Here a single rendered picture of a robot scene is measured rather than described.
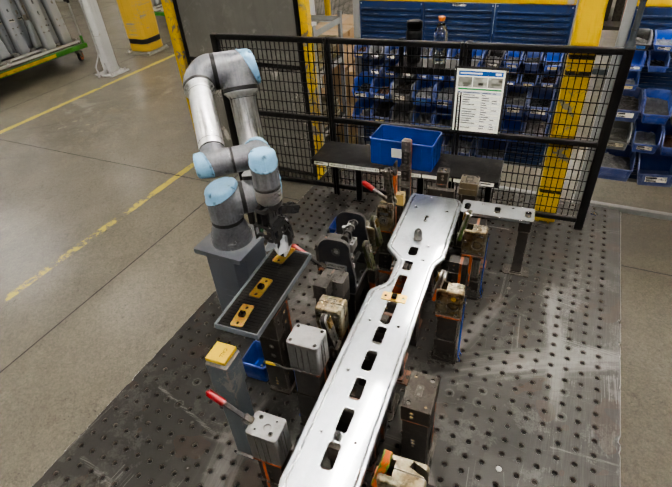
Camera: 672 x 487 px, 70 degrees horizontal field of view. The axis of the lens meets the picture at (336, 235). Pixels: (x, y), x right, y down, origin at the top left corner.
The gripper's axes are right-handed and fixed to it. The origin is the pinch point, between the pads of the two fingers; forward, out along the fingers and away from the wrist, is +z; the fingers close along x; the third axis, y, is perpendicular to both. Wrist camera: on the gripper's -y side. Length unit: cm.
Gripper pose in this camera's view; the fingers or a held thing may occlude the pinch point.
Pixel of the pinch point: (283, 250)
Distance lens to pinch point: 151.7
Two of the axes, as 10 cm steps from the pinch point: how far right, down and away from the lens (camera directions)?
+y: -4.7, 5.5, -6.9
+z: 0.7, 8.0, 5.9
